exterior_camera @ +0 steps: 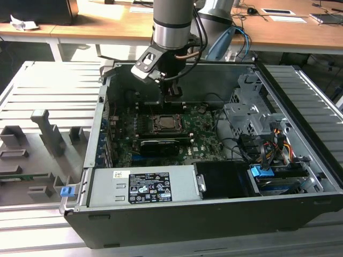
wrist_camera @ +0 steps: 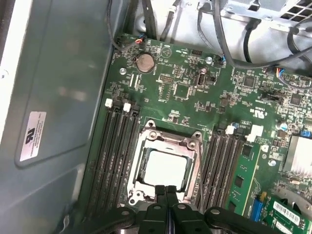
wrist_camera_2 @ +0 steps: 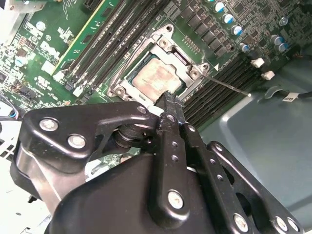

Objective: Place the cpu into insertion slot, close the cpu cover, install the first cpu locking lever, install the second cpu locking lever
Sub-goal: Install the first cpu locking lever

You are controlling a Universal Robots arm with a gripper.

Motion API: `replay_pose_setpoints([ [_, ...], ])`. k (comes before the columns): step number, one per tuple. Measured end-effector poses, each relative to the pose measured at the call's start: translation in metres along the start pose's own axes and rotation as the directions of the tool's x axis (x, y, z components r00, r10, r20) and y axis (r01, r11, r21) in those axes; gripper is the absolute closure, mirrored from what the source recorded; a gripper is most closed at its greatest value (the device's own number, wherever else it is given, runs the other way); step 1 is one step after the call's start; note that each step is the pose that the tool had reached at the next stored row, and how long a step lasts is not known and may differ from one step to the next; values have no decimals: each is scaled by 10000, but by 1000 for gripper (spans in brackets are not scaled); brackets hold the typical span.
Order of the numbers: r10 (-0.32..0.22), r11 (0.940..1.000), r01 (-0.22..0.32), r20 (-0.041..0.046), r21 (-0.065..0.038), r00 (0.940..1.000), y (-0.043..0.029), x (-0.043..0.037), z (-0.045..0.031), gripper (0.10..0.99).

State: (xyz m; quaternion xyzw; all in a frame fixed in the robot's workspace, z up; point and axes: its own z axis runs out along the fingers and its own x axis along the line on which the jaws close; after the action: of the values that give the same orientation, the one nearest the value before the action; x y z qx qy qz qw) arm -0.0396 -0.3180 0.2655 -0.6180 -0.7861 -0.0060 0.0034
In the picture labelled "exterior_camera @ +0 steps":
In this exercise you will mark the black computer mouse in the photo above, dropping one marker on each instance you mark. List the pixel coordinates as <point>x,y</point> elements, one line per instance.
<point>252,11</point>

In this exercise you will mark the black box on desk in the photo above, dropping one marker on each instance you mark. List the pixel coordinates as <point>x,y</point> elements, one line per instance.
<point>34,10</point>

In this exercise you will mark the wooden desk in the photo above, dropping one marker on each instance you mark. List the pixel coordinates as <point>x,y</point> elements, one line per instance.
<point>281,32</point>

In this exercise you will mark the white framed tablet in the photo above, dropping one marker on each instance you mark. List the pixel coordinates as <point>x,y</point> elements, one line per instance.
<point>278,11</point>

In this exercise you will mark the black graphics card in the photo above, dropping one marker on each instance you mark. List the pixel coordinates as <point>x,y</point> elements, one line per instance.
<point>159,147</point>

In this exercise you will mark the grey notebook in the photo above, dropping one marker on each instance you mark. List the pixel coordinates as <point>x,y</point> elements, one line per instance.
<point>328,18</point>

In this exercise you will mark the silver power supply unit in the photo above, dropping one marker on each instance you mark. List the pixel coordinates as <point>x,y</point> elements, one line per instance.
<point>107,187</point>

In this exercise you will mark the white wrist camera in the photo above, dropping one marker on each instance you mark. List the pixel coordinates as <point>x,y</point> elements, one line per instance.
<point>146,65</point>

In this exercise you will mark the white paper sheet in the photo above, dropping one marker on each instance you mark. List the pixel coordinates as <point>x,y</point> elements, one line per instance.
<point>288,19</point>

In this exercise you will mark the small blue plastic clip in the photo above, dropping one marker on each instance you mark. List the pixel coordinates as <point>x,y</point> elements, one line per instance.
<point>67,192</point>

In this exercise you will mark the black RAM slot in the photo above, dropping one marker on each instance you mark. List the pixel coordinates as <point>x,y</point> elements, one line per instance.
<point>152,105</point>
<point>163,137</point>

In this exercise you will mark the crumpled white paper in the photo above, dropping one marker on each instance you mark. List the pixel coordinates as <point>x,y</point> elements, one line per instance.
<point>22,23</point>

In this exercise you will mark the black open PC case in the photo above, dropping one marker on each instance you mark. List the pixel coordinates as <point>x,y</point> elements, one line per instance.
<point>187,227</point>

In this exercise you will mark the silver metal drive cage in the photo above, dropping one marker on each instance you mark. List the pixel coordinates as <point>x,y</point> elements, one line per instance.
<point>241,112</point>

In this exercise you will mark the green motherboard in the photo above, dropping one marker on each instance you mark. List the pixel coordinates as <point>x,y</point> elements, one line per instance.
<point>203,139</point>

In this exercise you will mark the green RAM stick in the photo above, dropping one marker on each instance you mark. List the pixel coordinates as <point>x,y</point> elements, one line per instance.
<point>16,177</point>

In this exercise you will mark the CPU socket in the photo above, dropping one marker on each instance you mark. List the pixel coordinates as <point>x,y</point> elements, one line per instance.
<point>154,128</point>

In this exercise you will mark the grey parts rack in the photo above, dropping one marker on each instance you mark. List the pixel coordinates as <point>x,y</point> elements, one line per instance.
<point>48,150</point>

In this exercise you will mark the pale blue teach pendant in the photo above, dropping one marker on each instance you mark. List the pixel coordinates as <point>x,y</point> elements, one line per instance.
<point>221,42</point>

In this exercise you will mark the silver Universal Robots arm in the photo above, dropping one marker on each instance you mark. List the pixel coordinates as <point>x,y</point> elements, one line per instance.
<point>171,16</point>

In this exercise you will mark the blue disk carrier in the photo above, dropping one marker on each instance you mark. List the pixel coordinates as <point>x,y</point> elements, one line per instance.
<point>261,171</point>

